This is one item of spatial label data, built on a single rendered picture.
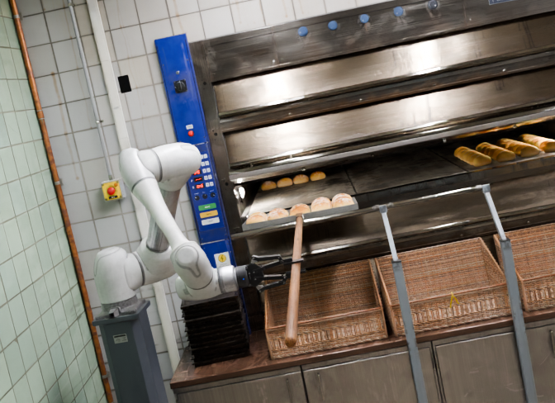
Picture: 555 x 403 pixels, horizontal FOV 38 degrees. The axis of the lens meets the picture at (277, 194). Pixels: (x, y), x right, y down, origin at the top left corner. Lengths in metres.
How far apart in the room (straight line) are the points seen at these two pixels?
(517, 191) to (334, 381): 1.36
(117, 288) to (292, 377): 0.91
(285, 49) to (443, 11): 0.80
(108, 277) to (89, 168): 0.92
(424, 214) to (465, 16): 1.00
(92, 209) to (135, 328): 0.97
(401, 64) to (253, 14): 0.78
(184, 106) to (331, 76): 0.75
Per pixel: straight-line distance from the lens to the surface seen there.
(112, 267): 3.45
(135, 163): 3.04
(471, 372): 3.83
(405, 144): 3.95
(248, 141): 4.09
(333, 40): 4.08
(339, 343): 3.76
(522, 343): 3.77
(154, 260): 3.47
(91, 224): 4.27
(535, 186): 4.27
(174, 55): 4.08
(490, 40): 4.17
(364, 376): 3.77
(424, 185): 4.14
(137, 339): 3.50
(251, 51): 4.08
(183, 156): 3.10
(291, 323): 2.10
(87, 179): 4.23
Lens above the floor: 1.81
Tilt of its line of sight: 8 degrees down
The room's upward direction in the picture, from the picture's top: 12 degrees counter-clockwise
